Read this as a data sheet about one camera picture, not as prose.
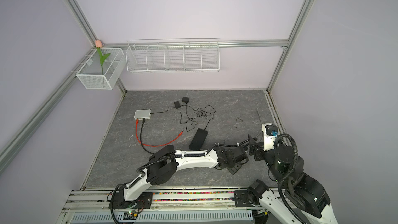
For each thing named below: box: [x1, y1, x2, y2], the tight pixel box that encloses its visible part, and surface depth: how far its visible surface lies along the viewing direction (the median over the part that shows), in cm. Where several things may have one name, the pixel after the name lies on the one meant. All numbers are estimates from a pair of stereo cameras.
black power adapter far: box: [181, 96, 190, 104], surface depth 118 cm
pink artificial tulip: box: [94, 39, 111, 76], surface depth 92 cm
